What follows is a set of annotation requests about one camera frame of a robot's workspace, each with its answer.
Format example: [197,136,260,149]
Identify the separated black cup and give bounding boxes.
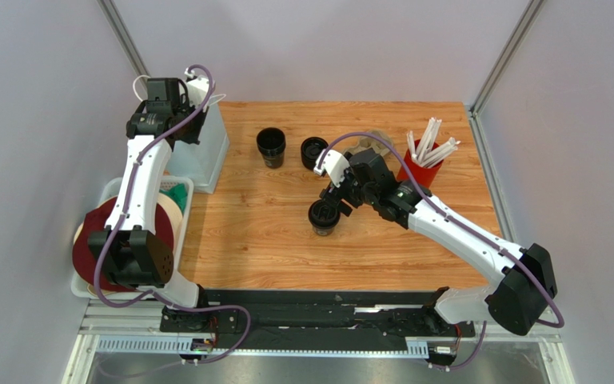
[309,213,341,236]

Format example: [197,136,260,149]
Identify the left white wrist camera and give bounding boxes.
[185,69,216,108]

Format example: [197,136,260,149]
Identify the red cup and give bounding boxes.
[396,142,444,189]

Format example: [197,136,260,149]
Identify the black cup lid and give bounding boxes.
[308,200,340,219]

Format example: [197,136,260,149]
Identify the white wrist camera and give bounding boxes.
[185,69,216,108]
[313,150,350,187]

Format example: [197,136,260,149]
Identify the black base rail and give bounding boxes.
[160,289,479,354]

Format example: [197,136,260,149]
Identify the green item in bin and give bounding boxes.
[164,183,188,213]

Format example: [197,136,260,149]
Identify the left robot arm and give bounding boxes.
[87,74,215,311]

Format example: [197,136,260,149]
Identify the beige round plate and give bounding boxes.
[70,190,183,297]

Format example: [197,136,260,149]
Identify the white paper bag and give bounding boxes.
[132,74,231,195]

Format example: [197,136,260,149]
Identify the bottom pulp cup carrier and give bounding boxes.
[358,129,394,158]

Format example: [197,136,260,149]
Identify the black lidded coffee cup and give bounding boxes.
[300,137,329,171]

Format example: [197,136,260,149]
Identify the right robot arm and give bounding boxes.
[314,150,557,336]

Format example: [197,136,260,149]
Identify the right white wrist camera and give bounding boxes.
[313,150,350,187]

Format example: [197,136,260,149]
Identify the white wrapped straws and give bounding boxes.
[406,117,461,169]

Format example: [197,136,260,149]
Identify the maroon cloth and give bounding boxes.
[72,193,183,292]

